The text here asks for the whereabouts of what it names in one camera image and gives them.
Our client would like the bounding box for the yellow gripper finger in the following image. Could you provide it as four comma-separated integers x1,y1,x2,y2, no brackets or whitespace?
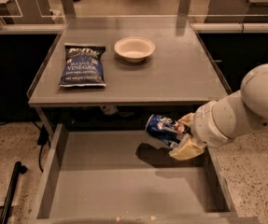
169,133,206,161
178,113,194,127

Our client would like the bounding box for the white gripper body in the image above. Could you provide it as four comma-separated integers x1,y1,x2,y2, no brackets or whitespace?
190,101,232,148

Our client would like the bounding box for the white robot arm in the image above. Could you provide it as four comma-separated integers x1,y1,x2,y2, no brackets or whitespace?
169,63,268,161

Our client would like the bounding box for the open grey top drawer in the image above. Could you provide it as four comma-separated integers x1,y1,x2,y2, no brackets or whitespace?
29,125,260,224

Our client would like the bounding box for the grey cabinet with top surface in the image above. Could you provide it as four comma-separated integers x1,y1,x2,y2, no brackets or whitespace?
26,15,233,138

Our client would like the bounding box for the white paper bowl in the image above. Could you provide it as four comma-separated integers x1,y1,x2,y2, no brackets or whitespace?
114,36,156,63

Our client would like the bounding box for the blue vinegar chips bag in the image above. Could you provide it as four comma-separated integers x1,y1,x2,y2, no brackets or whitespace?
59,43,106,88

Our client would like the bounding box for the black pole on floor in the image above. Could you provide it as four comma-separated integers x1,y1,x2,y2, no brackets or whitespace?
0,161,27,224

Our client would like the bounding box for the black power cable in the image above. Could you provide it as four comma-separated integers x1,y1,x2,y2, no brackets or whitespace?
0,120,52,174

